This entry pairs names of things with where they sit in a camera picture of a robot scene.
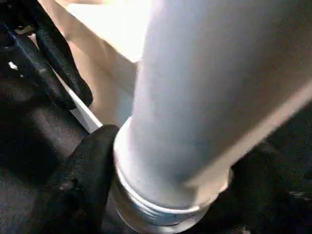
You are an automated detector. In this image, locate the white plastic table leg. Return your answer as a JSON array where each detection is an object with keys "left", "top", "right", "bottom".
[{"left": 111, "top": 0, "right": 312, "bottom": 232}]

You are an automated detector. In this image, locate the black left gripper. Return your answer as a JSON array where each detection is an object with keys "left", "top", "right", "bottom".
[{"left": 0, "top": 0, "right": 93, "bottom": 111}]

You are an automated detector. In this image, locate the black work mat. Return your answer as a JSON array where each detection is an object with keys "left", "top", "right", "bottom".
[{"left": 0, "top": 31, "right": 312, "bottom": 234}]

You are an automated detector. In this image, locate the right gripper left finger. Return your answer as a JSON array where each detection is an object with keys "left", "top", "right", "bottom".
[{"left": 36, "top": 124, "right": 120, "bottom": 234}]

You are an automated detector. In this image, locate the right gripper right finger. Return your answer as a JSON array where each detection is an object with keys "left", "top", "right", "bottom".
[{"left": 204, "top": 146, "right": 312, "bottom": 234}]

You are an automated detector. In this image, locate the white plastic table top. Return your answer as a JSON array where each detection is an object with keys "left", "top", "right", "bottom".
[{"left": 36, "top": 0, "right": 156, "bottom": 134}]

